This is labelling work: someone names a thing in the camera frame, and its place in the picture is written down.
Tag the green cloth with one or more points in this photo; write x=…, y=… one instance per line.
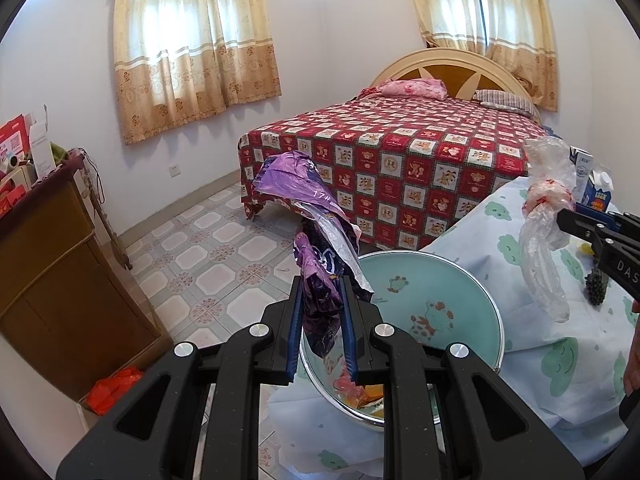
x=60, y=154

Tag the striped pillow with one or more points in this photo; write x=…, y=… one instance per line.
x=502, y=100

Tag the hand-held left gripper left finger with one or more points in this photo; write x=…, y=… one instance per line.
x=295, y=330

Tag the purple snack wrapper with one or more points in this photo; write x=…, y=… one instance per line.
x=320, y=290

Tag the bed with red quilt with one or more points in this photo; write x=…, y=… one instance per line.
x=400, y=160

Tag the blue and white milk carton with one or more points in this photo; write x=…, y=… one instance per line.
x=601, y=195

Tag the small yellow object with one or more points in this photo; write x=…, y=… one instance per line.
x=585, y=249

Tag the small white round camera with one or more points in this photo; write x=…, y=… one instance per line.
x=11, y=162

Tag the pink pillow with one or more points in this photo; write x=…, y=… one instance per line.
x=415, y=89

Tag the white cardboard box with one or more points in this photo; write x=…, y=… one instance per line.
x=41, y=147

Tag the black bumpy object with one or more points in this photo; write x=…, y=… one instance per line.
x=596, y=287

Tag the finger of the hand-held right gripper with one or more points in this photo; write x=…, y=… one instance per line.
x=580, y=225
x=595, y=212

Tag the tall white carton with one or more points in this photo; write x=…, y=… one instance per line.
x=584, y=175

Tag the narrow beige patterned curtain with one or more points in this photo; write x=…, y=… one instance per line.
x=500, y=20

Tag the brown wooden cabinet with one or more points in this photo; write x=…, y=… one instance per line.
x=60, y=285

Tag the cream wooden bed headboard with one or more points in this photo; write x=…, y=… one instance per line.
x=450, y=67

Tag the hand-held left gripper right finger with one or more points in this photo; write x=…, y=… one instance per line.
x=350, y=330

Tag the red plastic bag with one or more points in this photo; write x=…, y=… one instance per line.
x=347, y=385
x=115, y=390

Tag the white wall socket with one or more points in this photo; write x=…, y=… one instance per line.
x=175, y=171

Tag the green cartoon-print basin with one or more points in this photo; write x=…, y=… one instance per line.
x=440, y=280

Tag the person's right hand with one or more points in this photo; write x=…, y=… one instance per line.
x=634, y=370

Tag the orange snack wrapper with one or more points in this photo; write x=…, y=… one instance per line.
x=372, y=396

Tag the red cardboard box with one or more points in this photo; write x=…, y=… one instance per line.
x=12, y=135

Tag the low red box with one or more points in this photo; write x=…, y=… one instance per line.
x=12, y=200

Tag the clear plastic bag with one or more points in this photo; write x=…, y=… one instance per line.
x=542, y=260

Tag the wide beige patterned curtain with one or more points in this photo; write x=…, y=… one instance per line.
x=190, y=50

